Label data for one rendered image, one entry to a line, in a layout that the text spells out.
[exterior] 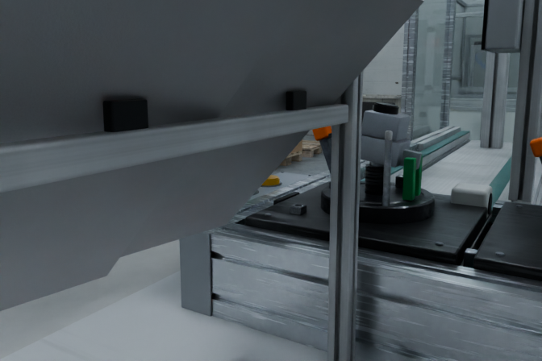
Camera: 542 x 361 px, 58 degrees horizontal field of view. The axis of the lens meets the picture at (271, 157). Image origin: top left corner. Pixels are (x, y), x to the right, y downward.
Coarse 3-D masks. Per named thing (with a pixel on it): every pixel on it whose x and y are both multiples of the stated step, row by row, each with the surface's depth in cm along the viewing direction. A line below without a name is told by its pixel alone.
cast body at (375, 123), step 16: (368, 112) 59; (384, 112) 58; (368, 128) 59; (384, 128) 58; (400, 128) 58; (368, 144) 59; (384, 144) 58; (400, 144) 57; (368, 160) 59; (400, 160) 58; (416, 160) 58
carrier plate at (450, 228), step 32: (320, 192) 70; (256, 224) 57; (288, 224) 55; (320, 224) 55; (384, 224) 55; (416, 224) 55; (448, 224) 55; (480, 224) 58; (416, 256) 48; (448, 256) 46
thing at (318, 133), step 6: (330, 126) 64; (318, 132) 64; (324, 132) 63; (330, 132) 64; (318, 138) 64; (324, 138) 64; (330, 138) 64; (324, 144) 64; (330, 144) 64; (324, 150) 64; (330, 150) 64; (330, 156) 64; (330, 162) 64; (330, 168) 64
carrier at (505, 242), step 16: (512, 208) 62; (528, 208) 62; (496, 224) 55; (512, 224) 55; (528, 224) 55; (496, 240) 50; (512, 240) 50; (528, 240) 50; (480, 256) 45; (496, 256) 45; (512, 256) 45; (528, 256) 45; (496, 272) 44; (512, 272) 43; (528, 272) 43
